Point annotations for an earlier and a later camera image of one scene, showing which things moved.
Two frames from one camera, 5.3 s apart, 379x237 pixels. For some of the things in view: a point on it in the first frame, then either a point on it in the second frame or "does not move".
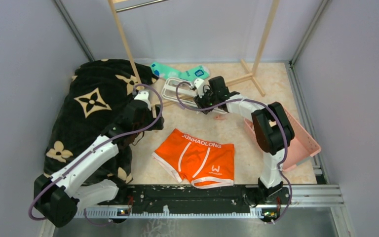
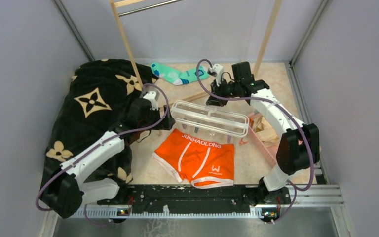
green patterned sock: (199, 72) does not move
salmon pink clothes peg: (219, 117) -> (242, 142)
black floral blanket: (98, 90) does not move
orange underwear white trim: (207, 164) does not move
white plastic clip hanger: (187, 94) -> (211, 118)
